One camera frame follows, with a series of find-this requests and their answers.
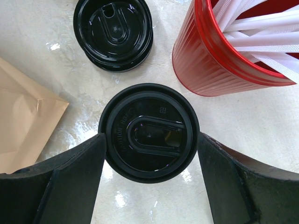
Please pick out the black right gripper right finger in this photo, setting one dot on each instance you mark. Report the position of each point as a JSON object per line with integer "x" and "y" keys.
{"x": 242, "y": 190}

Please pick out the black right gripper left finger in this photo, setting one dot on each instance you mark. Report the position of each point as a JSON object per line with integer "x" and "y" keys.
{"x": 58, "y": 190}

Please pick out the brown paper takeout bag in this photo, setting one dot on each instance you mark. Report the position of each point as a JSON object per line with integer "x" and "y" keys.
{"x": 29, "y": 114}

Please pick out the black plastic cup lid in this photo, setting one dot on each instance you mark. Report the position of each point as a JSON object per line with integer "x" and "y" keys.
{"x": 151, "y": 131}
{"x": 115, "y": 35}

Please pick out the red ribbed straw cup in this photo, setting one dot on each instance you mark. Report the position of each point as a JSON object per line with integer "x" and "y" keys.
{"x": 206, "y": 64}

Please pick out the white wrapped straw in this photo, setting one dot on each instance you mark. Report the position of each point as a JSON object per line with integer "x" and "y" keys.
{"x": 281, "y": 62}
{"x": 265, "y": 21}
{"x": 226, "y": 11}
{"x": 278, "y": 43}

